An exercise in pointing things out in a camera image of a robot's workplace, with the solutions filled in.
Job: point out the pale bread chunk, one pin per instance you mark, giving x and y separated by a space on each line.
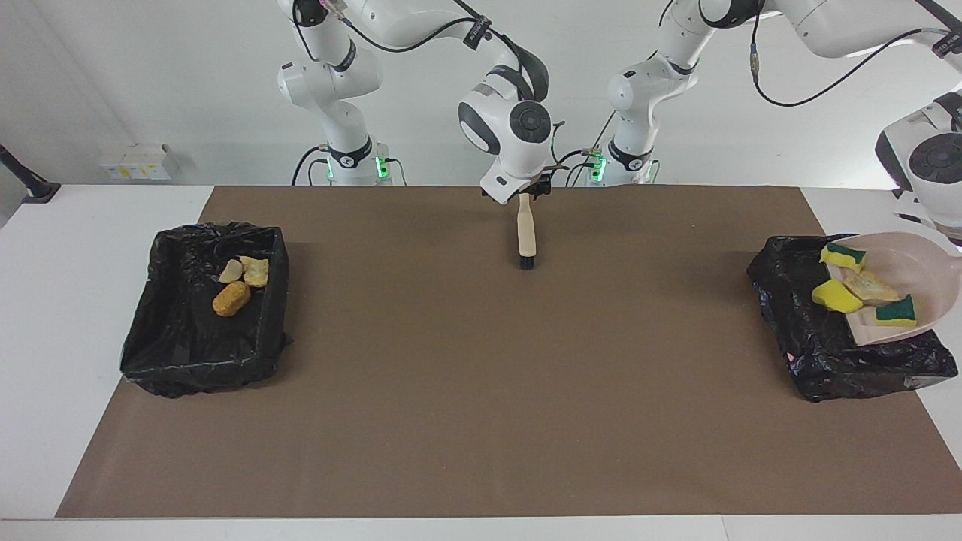
870 286

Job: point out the green yellow sponge piece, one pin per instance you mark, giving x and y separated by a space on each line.
896 312
842 257

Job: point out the black bag lined bin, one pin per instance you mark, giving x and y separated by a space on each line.
804 330
188 353

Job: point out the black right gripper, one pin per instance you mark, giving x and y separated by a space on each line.
538 185

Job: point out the brown bread roll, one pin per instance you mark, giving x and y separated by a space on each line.
231 299

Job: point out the beige plastic dustpan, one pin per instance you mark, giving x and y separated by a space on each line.
913 263

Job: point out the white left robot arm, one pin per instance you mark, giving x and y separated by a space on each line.
924 150

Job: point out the all yellow sponge piece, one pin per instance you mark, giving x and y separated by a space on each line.
836 295

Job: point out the striped croissant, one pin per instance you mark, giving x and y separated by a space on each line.
231 271
255 272

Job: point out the beige hand brush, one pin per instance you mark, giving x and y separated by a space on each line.
526 229

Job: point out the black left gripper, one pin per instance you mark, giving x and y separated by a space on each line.
954 239

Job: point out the brown table mat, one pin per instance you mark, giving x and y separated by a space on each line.
451 466

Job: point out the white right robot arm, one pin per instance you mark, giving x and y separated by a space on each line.
511 128

